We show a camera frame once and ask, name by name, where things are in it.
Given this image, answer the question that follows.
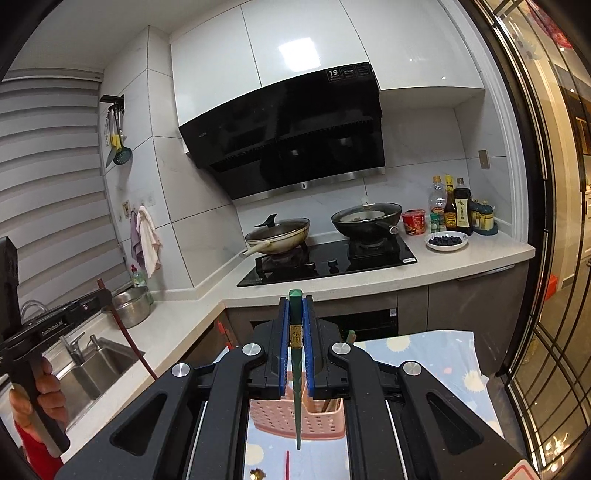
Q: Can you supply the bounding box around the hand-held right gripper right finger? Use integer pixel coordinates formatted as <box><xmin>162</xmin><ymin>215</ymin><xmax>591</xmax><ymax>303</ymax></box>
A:
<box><xmin>302</xmin><ymin>298</ymin><xmax>528</xmax><ymax>480</ymax></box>

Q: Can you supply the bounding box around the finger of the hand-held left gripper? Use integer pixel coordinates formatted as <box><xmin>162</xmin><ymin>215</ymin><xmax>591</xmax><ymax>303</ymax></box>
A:
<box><xmin>65</xmin><ymin>288</ymin><xmax>114</xmax><ymax>324</ymax></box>

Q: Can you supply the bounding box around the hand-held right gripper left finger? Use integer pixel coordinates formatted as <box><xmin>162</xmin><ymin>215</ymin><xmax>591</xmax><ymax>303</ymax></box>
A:
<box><xmin>55</xmin><ymin>298</ymin><xmax>293</xmax><ymax>480</ymax></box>

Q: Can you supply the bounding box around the pink perforated utensil holder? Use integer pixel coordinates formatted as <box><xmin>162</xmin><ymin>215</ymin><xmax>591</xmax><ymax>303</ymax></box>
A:
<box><xmin>249</xmin><ymin>399</ymin><xmax>347</xmax><ymax>440</ymax></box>

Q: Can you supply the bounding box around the person's left forearm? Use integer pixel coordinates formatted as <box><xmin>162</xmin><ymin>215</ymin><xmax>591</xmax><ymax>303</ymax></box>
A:
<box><xmin>13</xmin><ymin>418</ymin><xmax>64</xmax><ymax>480</ymax></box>

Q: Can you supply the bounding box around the person's left hand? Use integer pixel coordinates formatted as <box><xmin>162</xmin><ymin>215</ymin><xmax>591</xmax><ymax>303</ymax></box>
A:
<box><xmin>9</xmin><ymin>357</ymin><xmax>70</xmax><ymax>444</ymax></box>

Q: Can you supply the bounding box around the stainless steel pot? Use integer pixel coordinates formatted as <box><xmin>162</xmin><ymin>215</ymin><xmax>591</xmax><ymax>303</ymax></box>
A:
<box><xmin>111</xmin><ymin>286</ymin><xmax>153</xmax><ymax>329</ymax></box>

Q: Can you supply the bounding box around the chrome faucet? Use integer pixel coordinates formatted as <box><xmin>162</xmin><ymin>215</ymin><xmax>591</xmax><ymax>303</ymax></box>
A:
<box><xmin>21</xmin><ymin>300</ymin><xmax>100</xmax><ymax>366</ymax></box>

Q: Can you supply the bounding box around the stainless steel sink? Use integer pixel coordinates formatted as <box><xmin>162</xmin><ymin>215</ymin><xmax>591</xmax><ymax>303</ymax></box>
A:
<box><xmin>44</xmin><ymin>337</ymin><xmax>145</xmax><ymax>430</ymax></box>

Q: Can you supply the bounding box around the black built-in appliance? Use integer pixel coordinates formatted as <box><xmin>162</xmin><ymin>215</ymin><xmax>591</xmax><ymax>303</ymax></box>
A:
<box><xmin>336</xmin><ymin>307</ymin><xmax>399</xmax><ymax>343</ymax></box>

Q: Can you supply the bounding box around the purple hanging cloth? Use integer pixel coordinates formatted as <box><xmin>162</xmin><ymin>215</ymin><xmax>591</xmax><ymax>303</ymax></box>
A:
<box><xmin>130</xmin><ymin>211</ymin><xmax>142</xmax><ymax>264</ymax></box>

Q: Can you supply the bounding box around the pink white hanging towel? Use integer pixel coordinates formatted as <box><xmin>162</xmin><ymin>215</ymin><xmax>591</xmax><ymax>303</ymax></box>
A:
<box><xmin>137</xmin><ymin>206</ymin><xmax>164</xmax><ymax>278</ymax></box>

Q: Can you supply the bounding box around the black glass gas stove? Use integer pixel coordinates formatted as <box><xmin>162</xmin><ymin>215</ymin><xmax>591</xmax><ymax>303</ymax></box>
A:
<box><xmin>236</xmin><ymin>235</ymin><xmax>419</xmax><ymax>288</ymax></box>

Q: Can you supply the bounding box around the cream wok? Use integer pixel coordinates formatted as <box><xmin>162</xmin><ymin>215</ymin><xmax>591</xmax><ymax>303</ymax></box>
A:
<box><xmin>240</xmin><ymin>222</ymin><xmax>311</xmax><ymax>258</ymax></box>

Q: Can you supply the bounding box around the blue dotted tablecloth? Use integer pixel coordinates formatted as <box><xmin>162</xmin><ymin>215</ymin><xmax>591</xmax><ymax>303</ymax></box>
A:
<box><xmin>245</xmin><ymin>329</ymin><xmax>504</xmax><ymax>480</ymax></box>

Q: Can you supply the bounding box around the white window blind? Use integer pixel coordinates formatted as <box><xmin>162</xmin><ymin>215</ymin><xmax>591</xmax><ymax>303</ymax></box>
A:
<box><xmin>0</xmin><ymin>69</ymin><xmax>136</xmax><ymax>324</ymax></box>

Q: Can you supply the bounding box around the glass wok lid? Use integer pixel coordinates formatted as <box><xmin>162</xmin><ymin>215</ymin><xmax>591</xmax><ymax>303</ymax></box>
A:
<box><xmin>246</xmin><ymin>213</ymin><xmax>310</xmax><ymax>244</ymax></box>

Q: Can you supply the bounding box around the black wok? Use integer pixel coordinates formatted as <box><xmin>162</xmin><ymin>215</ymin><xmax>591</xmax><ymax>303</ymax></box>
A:
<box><xmin>331</xmin><ymin>208</ymin><xmax>403</xmax><ymax>242</ymax></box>

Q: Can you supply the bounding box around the grey base cabinet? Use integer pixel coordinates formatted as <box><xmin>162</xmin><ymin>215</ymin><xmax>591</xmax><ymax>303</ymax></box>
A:
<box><xmin>224</xmin><ymin>265</ymin><xmax>530</xmax><ymax>376</ymax></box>

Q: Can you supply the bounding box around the red instant noodle cup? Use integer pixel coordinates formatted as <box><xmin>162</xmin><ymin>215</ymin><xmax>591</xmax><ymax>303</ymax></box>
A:
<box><xmin>402</xmin><ymin>209</ymin><xmax>426</xmax><ymax>237</ymax></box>

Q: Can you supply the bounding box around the white kitchen countertop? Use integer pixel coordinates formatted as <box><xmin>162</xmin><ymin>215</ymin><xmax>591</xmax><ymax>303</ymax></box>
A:
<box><xmin>60</xmin><ymin>231</ymin><xmax>536</xmax><ymax>462</ymax></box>

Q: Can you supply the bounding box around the white plate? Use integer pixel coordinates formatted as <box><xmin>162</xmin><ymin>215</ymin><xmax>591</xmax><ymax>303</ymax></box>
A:
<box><xmin>425</xmin><ymin>232</ymin><xmax>470</xmax><ymax>253</ymax></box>

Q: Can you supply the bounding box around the clear plastic bottle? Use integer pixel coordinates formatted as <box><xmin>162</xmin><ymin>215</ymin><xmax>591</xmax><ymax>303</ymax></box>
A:
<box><xmin>428</xmin><ymin>175</ymin><xmax>448</xmax><ymax>227</ymax></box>

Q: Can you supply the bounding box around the brown bottle with yellow cap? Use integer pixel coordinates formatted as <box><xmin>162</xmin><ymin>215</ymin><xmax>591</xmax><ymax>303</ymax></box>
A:
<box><xmin>443</xmin><ymin>174</ymin><xmax>459</xmax><ymax>230</ymax></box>

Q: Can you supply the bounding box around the dark sauce bottle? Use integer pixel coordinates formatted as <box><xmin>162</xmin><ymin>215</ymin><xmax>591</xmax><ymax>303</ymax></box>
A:
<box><xmin>453</xmin><ymin>178</ymin><xmax>474</xmax><ymax>235</ymax></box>

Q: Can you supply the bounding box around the black range hood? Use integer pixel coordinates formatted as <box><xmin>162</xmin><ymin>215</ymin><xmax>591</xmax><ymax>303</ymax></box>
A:
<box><xmin>178</xmin><ymin>61</ymin><xmax>387</xmax><ymax>201</ymax></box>

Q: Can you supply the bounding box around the black framed glass sliding door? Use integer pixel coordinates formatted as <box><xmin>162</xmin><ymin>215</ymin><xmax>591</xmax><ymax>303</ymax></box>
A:
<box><xmin>480</xmin><ymin>0</ymin><xmax>591</xmax><ymax>462</ymax></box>

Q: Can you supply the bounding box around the white wall cabinet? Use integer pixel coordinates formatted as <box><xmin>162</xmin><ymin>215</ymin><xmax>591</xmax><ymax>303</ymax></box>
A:
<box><xmin>170</xmin><ymin>0</ymin><xmax>485</xmax><ymax>93</ymax></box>

